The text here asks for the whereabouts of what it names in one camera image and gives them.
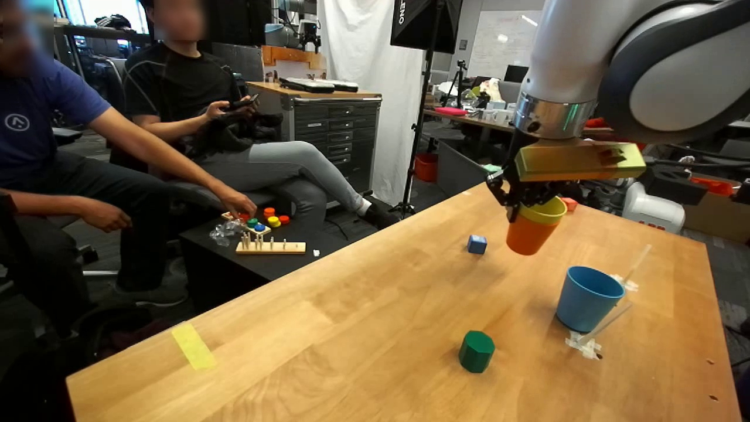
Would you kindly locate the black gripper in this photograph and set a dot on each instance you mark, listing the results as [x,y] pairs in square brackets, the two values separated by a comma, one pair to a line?
[512,194]

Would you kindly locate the orange plastic cup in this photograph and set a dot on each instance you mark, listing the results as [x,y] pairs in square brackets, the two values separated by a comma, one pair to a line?
[527,232]

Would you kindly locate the yellow plastic cup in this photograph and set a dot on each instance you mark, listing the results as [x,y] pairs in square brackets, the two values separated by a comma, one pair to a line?
[544,214]

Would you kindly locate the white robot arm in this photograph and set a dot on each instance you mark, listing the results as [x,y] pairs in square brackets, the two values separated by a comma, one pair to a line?
[609,75]

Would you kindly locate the blue plastic cup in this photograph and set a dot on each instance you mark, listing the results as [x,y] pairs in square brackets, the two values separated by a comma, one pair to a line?
[586,299]

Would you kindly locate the small blue cube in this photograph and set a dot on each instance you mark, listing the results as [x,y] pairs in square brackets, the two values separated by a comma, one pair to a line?
[476,244]

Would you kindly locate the small orange block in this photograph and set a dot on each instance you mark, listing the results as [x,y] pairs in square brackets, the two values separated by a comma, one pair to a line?
[572,204]

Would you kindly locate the green cylinder block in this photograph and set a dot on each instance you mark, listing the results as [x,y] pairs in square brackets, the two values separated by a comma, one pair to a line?
[476,351]

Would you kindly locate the grey drawer cabinet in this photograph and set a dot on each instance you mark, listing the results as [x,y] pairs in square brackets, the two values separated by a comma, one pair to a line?
[342,126]

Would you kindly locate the black studio light stand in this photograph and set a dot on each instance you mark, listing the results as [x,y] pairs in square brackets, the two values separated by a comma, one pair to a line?
[429,26]

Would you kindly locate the white curtain backdrop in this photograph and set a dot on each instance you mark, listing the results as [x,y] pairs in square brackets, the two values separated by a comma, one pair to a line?
[356,46]

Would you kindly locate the colourful toy blocks pile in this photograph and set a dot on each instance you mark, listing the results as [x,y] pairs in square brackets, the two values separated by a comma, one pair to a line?
[243,229]

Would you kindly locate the wooden toy tray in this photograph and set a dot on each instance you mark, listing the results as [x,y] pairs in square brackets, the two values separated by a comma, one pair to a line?
[270,248]

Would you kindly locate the person in black shirt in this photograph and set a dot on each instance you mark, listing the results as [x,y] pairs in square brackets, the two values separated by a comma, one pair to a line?
[191,100]

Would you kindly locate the person in blue shirt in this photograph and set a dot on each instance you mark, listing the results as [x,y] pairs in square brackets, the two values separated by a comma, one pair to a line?
[47,183]

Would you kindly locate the yellow wrist camera box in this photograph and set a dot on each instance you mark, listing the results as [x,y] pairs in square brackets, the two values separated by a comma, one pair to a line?
[586,161]

